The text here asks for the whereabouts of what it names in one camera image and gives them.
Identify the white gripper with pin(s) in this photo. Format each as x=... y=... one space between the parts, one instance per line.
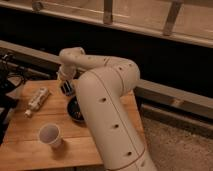
x=66 y=72

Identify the blue eraser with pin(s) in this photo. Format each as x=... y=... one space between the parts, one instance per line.
x=67 y=90

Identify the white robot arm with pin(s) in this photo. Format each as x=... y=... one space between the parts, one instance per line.
x=98 y=91

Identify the black round bowl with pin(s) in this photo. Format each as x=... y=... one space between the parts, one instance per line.
x=74 y=110

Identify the white plastic bottle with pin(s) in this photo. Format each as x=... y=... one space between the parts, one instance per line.
x=37 y=101

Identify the white paper cup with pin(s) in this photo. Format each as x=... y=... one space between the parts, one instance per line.
x=50 y=134

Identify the wooden table board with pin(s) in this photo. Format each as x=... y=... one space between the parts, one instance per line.
x=21 y=147

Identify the black equipment with cables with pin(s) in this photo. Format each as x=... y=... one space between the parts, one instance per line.
x=9 y=81

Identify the metal window frame rail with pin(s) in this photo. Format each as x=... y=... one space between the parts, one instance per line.
x=188 y=21

